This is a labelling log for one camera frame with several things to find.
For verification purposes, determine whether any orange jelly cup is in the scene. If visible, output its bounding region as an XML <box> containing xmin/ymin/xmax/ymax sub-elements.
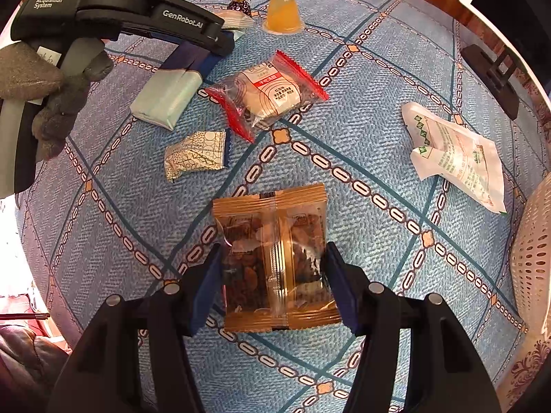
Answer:
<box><xmin>262</xmin><ymin>0</ymin><xmax>305</xmax><ymax>35</ymax></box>

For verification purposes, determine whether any dark brown leather cushion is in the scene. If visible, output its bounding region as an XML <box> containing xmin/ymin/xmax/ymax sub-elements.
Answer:
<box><xmin>0</xmin><ymin>325</ymin><xmax>72</xmax><ymax>413</ymax></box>

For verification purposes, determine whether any person's left hand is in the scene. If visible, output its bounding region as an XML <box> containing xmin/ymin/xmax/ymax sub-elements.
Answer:
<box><xmin>0</xmin><ymin>43</ymin><xmax>115</xmax><ymax>162</ymax></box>

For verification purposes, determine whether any brown nut snack packet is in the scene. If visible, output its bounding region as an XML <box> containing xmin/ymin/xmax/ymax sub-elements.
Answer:
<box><xmin>212</xmin><ymin>183</ymin><xmax>343</xmax><ymax>333</ymax></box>

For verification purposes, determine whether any translucent white small packet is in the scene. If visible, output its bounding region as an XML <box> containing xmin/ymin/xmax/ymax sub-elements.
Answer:
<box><xmin>213</xmin><ymin>9</ymin><xmax>256</xmax><ymax>31</ymax></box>

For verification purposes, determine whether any white green printed packet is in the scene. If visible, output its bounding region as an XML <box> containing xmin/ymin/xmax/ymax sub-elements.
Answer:
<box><xmin>401</xmin><ymin>102</ymin><xmax>508</xmax><ymax>215</ymax></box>

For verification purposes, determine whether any white perforated plastic basket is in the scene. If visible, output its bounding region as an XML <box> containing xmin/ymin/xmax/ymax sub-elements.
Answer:
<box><xmin>510</xmin><ymin>176</ymin><xmax>551</xmax><ymax>336</ymax></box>

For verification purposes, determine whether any small mosaic patterned packet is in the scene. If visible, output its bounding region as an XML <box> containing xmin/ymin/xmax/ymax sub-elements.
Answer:
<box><xmin>164</xmin><ymin>130</ymin><xmax>233</xmax><ymax>183</ymax></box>

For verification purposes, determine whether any black tablet stand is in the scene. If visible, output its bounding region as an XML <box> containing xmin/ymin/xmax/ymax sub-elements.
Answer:
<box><xmin>460</xmin><ymin>44</ymin><xmax>523</xmax><ymax>119</ymax></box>

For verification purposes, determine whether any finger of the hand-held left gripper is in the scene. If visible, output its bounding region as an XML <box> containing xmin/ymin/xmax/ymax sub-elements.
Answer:
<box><xmin>189</xmin><ymin>21</ymin><xmax>235</xmax><ymax>56</ymax></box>
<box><xmin>166</xmin><ymin>44</ymin><xmax>218</xmax><ymax>82</ymax></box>

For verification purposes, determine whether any pale green packet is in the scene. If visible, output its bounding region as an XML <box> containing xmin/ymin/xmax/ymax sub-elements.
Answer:
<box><xmin>130</xmin><ymin>69</ymin><xmax>203</xmax><ymax>132</ymax></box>

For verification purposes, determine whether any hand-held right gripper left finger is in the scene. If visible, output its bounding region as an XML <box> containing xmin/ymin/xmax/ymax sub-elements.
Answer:
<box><xmin>45</xmin><ymin>243</ymin><xmax>225</xmax><ymax>413</ymax></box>

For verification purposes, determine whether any blue checked tablecloth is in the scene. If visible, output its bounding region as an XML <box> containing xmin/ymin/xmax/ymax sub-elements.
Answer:
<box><xmin>15</xmin><ymin>0</ymin><xmax>551</xmax><ymax>413</ymax></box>

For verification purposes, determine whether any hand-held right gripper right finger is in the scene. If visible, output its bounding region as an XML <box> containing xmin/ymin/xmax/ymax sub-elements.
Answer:
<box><xmin>321</xmin><ymin>241</ymin><xmax>502</xmax><ymax>413</ymax></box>

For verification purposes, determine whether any patterned grey floor rug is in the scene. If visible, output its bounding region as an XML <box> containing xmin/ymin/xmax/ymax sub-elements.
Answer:
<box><xmin>501</xmin><ymin>327</ymin><xmax>551</xmax><ymax>409</ymax></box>

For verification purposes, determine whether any white tablet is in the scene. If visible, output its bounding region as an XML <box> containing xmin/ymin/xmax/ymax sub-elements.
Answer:
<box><xmin>457</xmin><ymin>0</ymin><xmax>551</xmax><ymax>104</ymax></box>

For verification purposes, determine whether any red-edged clear pastry packet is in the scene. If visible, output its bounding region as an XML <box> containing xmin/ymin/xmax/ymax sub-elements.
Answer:
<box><xmin>204</xmin><ymin>50</ymin><xmax>330</xmax><ymax>144</ymax></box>

